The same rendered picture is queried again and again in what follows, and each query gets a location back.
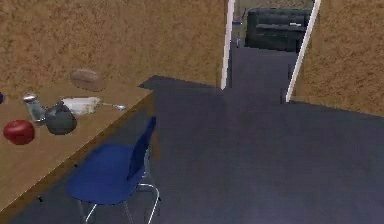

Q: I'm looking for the brown wooden table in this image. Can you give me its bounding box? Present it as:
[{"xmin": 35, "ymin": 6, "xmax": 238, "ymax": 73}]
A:
[{"xmin": 0, "ymin": 78, "xmax": 155, "ymax": 215}]

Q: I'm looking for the white dish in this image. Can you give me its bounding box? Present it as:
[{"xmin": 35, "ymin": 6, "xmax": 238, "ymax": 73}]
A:
[{"xmin": 61, "ymin": 96, "xmax": 102, "ymax": 117}]

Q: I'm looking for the silver spoon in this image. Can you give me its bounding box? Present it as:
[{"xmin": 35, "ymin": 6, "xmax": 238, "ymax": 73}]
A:
[{"xmin": 99, "ymin": 102, "xmax": 127, "ymax": 111}]

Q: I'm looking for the brown bread loaf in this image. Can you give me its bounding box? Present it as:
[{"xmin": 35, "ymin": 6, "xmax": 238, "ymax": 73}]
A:
[{"xmin": 69, "ymin": 68, "xmax": 107, "ymax": 93}]

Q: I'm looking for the red apple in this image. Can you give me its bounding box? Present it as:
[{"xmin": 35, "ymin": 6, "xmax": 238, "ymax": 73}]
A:
[{"xmin": 2, "ymin": 119, "xmax": 36, "ymax": 146}]

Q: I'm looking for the blue chair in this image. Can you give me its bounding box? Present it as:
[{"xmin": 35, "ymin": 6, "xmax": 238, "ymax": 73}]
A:
[
  {"xmin": 232, "ymin": 8, "xmax": 248, "ymax": 48},
  {"xmin": 65, "ymin": 115, "xmax": 162, "ymax": 224}
]

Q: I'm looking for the glass salt shaker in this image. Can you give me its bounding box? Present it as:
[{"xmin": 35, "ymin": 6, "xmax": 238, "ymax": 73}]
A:
[{"xmin": 22, "ymin": 93, "xmax": 47, "ymax": 125}]

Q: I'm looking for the black sofa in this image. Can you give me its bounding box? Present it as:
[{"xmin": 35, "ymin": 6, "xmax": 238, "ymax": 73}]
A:
[{"xmin": 244, "ymin": 7, "xmax": 314, "ymax": 54}]

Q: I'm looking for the grey kettle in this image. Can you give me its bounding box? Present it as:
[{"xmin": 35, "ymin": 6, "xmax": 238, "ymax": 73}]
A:
[{"xmin": 44, "ymin": 101, "xmax": 78, "ymax": 136}]

